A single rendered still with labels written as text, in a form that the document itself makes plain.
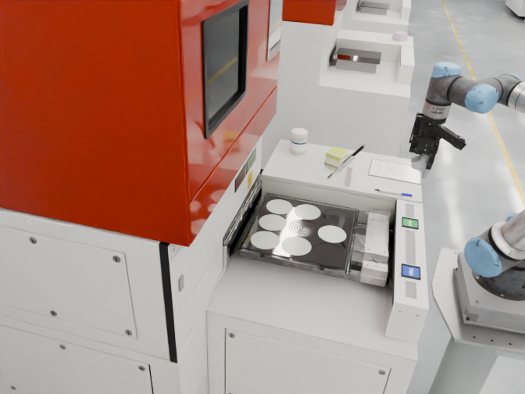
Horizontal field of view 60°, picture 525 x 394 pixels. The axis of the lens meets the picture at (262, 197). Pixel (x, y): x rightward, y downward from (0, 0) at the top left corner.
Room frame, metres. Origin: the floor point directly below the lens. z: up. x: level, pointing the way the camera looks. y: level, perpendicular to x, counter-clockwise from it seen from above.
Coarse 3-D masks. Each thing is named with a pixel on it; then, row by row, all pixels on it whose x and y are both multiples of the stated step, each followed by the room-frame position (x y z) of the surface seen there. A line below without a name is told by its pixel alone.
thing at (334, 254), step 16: (320, 208) 1.45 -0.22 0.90; (336, 208) 1.46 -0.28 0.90; (256, 224) 1.32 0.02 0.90; (288, 224) 1.34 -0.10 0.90; (304, 224) 1.34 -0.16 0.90; (320, 224) 1.34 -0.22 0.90; (336, 224) 1.35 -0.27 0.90; (320, 240) 1.25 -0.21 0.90; (288, 256) 1.16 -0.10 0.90; (304, 256) 1.16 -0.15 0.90; (320, 256) 1.17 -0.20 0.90; (336, 256) 1.17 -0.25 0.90
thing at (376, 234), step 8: (368, 224) 1.39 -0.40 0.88; (376, 224) 1.39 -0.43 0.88; (384, 224) 1.40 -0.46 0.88; (368, 232) 1.34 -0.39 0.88; (376, 232) 1.34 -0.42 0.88; (384, 232) 1.35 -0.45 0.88; (368, 240) 1.29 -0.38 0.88; (376, 240) 1.30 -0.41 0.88; (384, 240) 1.30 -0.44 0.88; (384, 248) 1.25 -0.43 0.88; (384, 264) 1.17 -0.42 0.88; (360, 280) 1.11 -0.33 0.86; (368, 280) 1.10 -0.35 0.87; (376, 280) 1.10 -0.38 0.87; (384, 280) 1.09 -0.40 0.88
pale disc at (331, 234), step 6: (324, 228) 1.32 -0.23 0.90; (330, 228) 1.32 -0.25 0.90; (336, 228) 1.33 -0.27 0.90; (318, 234) 1.29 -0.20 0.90; (324, 234) 1.29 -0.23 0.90; (330, 234) 1.29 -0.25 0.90; (336, 234) 1.29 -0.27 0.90; (342, 234) 1.30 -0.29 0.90; (324, 240) 1.25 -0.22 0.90; (330, 240) 1.26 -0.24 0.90; (336, 240) 1.26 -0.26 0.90; (342, 240) 1.26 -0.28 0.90
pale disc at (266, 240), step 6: (258, 234) 1.27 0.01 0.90; (264, 234) 1.27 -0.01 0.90; (270, 234) 1.27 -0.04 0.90; (252, 240) 1.23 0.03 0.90; (258, 240) 1.23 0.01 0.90; (264, 240) 1.24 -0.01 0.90; (270, 240) 1.24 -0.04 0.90; (276, 240) 1.24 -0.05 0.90; (258, 246) 1.20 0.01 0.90; (264, 246) 1.20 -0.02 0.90; (270, 246) 1.20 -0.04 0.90
